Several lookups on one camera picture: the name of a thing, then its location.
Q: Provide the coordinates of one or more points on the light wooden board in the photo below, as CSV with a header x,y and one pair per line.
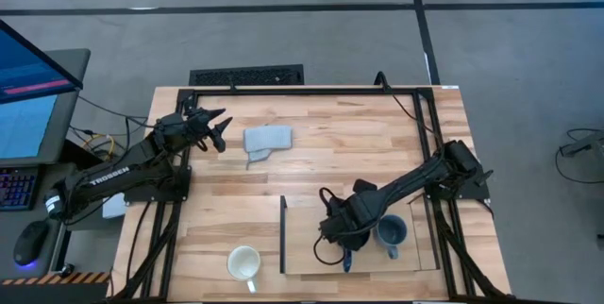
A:
x,y
302,247

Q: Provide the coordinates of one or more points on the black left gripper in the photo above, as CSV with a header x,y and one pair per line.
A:
x,y
181,129

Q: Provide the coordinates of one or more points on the hazard striped black box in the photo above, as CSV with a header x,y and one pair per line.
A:
x,y
61,290

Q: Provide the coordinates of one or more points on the pale green mug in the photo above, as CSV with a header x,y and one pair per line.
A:
x,y
243,262

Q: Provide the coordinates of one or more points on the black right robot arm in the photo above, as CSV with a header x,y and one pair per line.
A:
x,y
415,176

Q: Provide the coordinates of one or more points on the grey ceramic mug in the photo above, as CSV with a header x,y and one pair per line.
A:
x,y
391,231

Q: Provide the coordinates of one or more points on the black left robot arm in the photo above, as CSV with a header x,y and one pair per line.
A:
x,y
113,179

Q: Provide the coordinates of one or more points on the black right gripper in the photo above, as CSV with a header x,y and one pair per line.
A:
x,y
351,221

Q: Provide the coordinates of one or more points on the black computer mouse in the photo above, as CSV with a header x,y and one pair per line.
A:
x,y
30,242

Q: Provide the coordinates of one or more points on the small white box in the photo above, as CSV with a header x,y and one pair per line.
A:
x,y
114,206

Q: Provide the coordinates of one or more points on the backlit computer keyboard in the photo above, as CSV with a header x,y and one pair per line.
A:
x,y
16,188

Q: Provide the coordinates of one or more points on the grey framed computer monitor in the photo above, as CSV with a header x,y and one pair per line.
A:
x,y
28,129

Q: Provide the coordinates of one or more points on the black floor vent grate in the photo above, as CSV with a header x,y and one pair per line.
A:
x,y
245,75

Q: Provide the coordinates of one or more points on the grey side desk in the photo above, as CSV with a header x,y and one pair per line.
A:
x,y
56,247

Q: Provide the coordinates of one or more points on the dark blue glossy mug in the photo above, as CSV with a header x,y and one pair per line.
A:
x,y
348,261

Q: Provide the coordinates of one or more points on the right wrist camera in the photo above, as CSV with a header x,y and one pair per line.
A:
x,y
364,186

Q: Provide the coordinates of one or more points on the grey quilted pot holder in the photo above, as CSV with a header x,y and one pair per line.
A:
x,y
266,138

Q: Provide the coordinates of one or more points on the black framed computer monitor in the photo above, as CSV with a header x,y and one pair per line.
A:
x,y
28,72

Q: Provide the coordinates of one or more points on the black aluminium table frame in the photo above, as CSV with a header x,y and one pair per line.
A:
x,y
307,91

